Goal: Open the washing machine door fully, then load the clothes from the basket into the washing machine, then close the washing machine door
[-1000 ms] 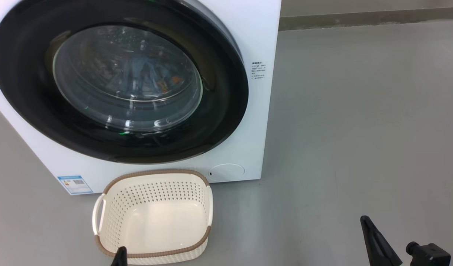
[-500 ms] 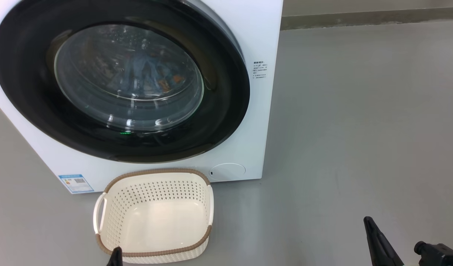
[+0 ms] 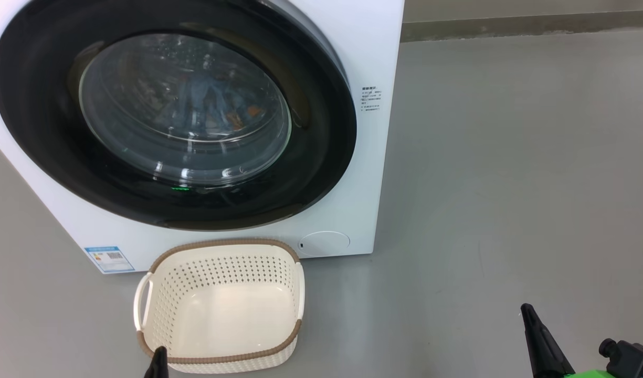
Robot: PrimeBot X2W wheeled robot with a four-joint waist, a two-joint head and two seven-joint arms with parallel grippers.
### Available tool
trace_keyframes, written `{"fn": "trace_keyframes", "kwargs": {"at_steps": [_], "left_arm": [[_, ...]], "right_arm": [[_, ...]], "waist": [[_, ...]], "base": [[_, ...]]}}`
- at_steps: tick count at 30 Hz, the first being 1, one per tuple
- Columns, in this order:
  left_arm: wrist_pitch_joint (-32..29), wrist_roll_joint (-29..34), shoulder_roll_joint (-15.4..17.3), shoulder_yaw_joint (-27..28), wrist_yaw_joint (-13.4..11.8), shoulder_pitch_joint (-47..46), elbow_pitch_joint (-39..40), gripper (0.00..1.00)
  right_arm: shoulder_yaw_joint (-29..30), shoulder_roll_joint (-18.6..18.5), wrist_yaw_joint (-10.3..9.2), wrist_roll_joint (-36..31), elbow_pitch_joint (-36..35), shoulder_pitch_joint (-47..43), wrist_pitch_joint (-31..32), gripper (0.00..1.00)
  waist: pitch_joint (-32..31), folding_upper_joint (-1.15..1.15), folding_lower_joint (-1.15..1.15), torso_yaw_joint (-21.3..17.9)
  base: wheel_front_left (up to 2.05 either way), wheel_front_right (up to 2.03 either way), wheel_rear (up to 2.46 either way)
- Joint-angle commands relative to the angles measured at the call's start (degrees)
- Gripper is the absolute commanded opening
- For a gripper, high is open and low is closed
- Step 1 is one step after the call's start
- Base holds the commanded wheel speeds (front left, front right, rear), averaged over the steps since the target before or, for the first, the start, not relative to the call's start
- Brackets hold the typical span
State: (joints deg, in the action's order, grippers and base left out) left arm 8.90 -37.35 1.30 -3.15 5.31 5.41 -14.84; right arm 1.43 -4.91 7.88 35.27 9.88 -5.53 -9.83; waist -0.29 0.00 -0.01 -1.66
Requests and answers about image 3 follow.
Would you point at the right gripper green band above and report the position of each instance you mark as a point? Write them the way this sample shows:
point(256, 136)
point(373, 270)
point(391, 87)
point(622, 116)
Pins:
point(633, 362)

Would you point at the blue energy label sticker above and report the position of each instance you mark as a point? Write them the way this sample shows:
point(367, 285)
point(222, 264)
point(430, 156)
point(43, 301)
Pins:
point(109, 259)

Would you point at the round white filter cover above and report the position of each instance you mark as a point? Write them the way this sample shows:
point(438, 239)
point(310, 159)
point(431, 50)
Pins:
point(324, 244)

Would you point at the white washing machine body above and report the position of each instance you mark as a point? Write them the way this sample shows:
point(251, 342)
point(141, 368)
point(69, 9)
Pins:
point(373, 184)

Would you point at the cream perforated laundry basket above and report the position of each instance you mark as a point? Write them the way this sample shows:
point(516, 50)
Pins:
point(221, 315)

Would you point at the black glass washer door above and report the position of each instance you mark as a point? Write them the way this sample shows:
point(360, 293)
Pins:
point(38, 115)

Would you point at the blue cartoon print garment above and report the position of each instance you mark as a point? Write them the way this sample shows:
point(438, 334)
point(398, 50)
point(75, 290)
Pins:
point(211, 100)

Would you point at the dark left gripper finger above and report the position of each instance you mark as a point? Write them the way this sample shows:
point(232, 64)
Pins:
point(159, 365)

